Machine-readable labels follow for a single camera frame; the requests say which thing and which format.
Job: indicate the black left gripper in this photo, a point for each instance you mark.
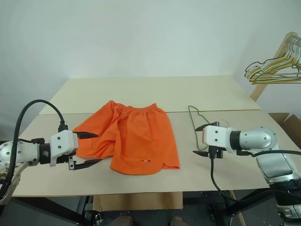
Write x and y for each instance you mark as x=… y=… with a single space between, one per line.
x=63 y=160

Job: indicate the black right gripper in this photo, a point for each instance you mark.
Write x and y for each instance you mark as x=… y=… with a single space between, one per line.
x=215 y=153

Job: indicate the orange shorts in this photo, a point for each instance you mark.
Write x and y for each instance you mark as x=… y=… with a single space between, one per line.
x=141 y=141

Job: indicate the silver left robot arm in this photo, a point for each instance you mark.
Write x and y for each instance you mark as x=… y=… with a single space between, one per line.
x=23 y=153

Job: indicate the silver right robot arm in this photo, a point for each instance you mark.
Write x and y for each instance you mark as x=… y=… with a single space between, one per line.
x=258 y=139

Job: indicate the flat cardboard sheet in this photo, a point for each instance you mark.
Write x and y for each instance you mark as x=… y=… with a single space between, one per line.
x=138 y=201

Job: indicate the wooden clothes rack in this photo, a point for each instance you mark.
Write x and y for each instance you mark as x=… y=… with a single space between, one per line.
x=258 y=90

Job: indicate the bunch of gold hangers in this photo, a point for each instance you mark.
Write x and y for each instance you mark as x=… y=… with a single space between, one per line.
x=255 y=81

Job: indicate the open brown cardboard box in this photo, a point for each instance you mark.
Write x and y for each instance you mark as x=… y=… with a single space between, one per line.
x=289 y=124

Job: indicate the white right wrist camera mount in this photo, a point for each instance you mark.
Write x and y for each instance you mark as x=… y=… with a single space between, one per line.
x=216 y=136

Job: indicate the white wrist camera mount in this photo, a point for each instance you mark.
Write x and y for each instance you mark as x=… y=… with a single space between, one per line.
x=216 y=136
x=63 y=143

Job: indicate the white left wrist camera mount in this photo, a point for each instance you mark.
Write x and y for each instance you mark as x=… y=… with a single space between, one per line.
x=63 y=143

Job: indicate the black metal table frame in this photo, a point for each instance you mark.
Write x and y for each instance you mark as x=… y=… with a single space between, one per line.
x=47 y=209

